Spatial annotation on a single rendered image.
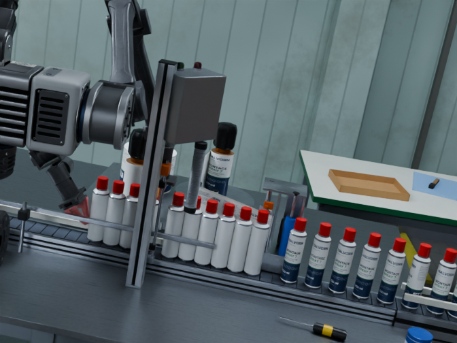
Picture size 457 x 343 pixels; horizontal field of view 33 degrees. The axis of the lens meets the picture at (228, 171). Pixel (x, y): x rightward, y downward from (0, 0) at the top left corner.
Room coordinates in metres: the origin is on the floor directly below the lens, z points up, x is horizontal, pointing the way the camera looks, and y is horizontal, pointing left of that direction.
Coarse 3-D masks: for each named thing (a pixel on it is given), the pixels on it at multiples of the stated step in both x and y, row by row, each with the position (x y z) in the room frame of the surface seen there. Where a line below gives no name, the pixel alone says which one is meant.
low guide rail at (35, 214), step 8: (0, 208) 2.23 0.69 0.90; (8, 208) 2.23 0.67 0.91; (16, 208) 2.23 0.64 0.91; (32, 216) 2.22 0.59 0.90; (40, 216) 2.22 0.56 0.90; (48, 216) 2.22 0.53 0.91; (56, 216) 2.22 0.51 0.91; (72, 224) 2.21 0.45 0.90; (80, 224) 2.21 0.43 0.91; (88, 224) 2.21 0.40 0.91; (120, 232) 2.20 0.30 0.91; (160, 240) 2.20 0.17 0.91
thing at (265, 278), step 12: (12, 216) 2.23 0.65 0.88; (12, 228) 2.15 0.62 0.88; (24, 228) 2.16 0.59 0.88; (36, 228) 2.18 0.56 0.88; (48, 228) 2.20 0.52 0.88; (60, 228) 2.21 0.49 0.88; (72, 240) 2.14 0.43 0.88; (84, 240) 2.15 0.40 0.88; (156, 252) 2.16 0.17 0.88; (192, 264) 2.13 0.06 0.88; (240, 276) 2.11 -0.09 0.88; (252, 276) 2.12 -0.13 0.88; (264, 276) 2.13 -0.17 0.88; (276, 276) 2.15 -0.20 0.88; (300, 288) 2.10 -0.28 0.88; (324, 288) 2.13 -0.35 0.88; (348, 288) 2.16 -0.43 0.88; (360, 300) 2.09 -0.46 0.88; (372, 300) 2.11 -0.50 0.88
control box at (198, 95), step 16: (176, 80) 2.00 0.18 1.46; (192, 80) 2.01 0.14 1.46; (208, 80) 2.05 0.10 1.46; (224, 80) 2.11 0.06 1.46; (176, 96) 1.99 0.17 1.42; (192, 96) 2.01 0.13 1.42; (208, 96) 2.06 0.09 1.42; (176, 112) 1.99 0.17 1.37; (192, 112) 2.02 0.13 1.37; (208, 112) 2.07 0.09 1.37; (176, 128) 1.98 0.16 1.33; (192, 128) 2.03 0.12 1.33; (208, 128) 2.08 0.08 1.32
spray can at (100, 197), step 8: (104, 176) 2.19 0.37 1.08; (104, 184) 2.17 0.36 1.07; (96, 192) 2.16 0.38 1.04; (104, 192) 2.16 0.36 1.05; (96, 200) 2.16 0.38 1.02; (104, 200) 2.16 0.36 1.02; (96, 208) 2.15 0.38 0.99; (104, 208) 2.16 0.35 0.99; (96, 216) 2.15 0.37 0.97; (104, 216) 2.17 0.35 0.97; (88, 232) 2.16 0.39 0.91; (96, 232) 2.15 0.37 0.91; (96, 240) 2.15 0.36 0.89
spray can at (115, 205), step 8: (120, 184) 2.16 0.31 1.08; (112, 192) 2.17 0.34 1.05; (120, 192) 2.16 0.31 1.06; (112, 200) 2.15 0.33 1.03; (120, 200) 2.15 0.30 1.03; (112, 208) 2.15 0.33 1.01; (120, 208) 2.15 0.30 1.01; (112, 216) 2.14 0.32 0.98; (120, 216) 2.16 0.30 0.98; (104, 232) 2.16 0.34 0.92; (112, 232) 2.15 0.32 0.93; (104, 240) 2.15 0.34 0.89; (112, 240) 2.15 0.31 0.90
